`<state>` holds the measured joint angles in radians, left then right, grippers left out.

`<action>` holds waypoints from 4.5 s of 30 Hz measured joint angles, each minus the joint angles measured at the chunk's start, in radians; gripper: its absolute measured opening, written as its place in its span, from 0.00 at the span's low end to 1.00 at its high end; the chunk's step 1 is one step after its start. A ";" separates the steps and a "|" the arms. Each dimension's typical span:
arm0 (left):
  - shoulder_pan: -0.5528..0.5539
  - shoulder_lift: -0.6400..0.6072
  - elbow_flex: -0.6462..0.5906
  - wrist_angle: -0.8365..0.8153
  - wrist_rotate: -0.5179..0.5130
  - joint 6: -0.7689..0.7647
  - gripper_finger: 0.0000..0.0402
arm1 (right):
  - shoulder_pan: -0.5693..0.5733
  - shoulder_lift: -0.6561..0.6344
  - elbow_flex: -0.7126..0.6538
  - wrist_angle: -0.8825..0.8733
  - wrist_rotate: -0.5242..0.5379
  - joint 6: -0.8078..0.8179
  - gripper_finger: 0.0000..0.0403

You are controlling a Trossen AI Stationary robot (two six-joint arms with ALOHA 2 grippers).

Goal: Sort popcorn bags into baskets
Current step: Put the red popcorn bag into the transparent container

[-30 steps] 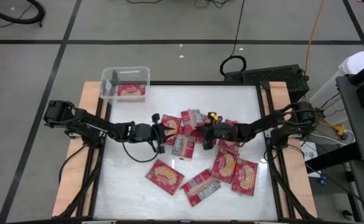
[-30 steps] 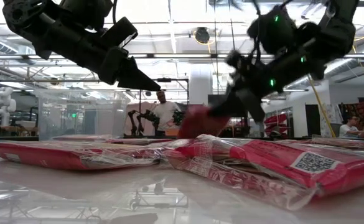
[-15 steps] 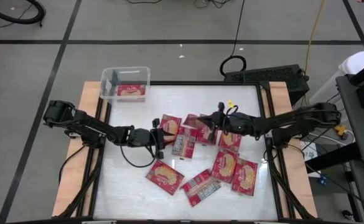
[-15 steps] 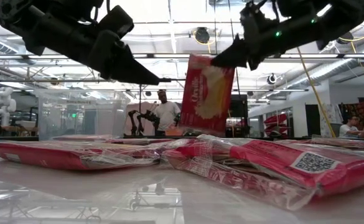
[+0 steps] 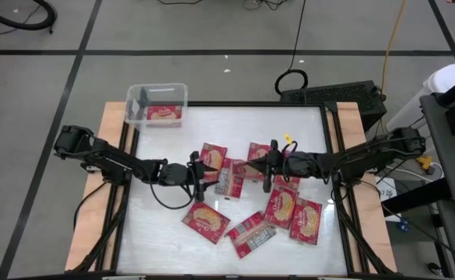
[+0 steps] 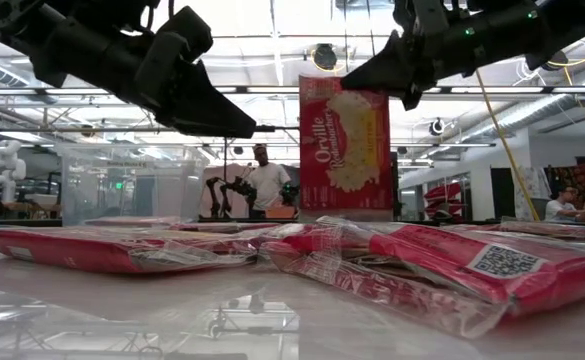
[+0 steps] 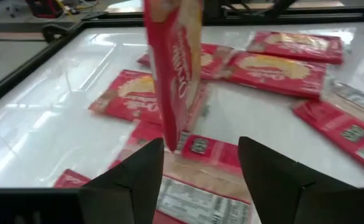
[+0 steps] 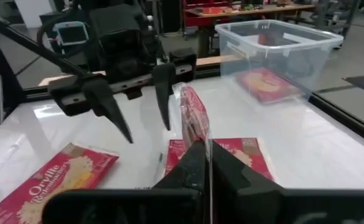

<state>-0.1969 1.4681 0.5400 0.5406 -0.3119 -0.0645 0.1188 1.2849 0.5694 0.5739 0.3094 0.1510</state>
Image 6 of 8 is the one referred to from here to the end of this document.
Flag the person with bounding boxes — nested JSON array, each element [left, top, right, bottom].
[[544, 185, 585, 223], [245, 143, 293, 220]]

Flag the wooden workbench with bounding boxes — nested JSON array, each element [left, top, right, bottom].
[[0, 199, 63, 220]]

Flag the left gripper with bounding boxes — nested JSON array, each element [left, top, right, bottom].
[[116, 32, 257, 139]]

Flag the black aluminium table frame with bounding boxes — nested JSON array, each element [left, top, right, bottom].
[[0, 215, 585, 236]]

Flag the orange box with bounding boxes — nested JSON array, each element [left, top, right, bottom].
[[264, 205, 297, 220]]

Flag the black metal gantry frame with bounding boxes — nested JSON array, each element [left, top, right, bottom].
[[220, 124, 301, 176]]

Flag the clear plastic bin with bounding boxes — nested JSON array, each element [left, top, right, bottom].
[[54, 142, 211, 227]]

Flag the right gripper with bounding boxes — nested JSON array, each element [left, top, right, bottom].
[[341, 0, 481, 112]]

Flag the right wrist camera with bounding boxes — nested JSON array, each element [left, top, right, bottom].
[[393, 0, 417, 29]]

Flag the colourful patterned fabric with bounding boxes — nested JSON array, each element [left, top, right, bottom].
[[546, 163, 585, 209]]

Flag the yellow extension cord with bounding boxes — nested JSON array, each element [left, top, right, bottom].
[[474, 68, 542, 222]]

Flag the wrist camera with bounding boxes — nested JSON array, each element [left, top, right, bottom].
[[160, 5, 215, 64], [393, 0, 417, 29]]

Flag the white patterned cloth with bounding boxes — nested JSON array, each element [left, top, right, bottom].
[[514, 166, 553, 221]]

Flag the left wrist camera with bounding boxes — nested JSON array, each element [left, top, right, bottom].
[[160, 5, 215, 64]]

